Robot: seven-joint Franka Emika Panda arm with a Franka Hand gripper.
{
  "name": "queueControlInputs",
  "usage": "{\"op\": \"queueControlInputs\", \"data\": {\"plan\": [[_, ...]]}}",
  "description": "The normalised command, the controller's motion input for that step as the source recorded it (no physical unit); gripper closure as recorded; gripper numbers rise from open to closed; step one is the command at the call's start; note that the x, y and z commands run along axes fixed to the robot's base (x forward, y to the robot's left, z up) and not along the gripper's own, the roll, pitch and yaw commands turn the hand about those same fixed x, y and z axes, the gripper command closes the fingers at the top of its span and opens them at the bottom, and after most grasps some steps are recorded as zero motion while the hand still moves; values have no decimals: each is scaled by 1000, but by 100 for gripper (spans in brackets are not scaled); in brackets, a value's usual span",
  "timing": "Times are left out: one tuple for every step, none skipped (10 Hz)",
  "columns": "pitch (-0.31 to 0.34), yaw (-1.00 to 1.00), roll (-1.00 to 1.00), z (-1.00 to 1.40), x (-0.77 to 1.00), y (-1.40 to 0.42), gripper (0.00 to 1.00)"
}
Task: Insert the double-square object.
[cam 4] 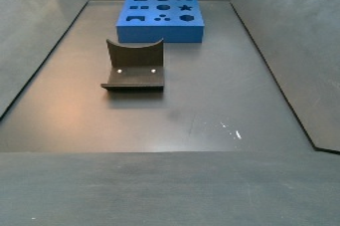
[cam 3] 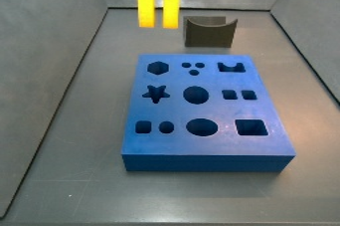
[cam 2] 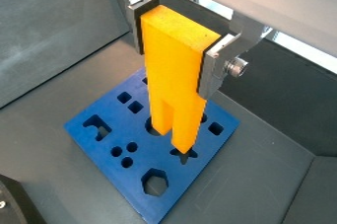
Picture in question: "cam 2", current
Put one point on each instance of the blue shape-sorting block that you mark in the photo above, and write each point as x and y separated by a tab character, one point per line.
134	156

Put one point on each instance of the black curved holder bracket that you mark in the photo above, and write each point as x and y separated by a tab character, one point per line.
17	209

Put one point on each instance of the yellow double-square peg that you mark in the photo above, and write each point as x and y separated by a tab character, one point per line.
174	41

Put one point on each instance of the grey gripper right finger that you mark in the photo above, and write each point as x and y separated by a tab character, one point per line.
221	60

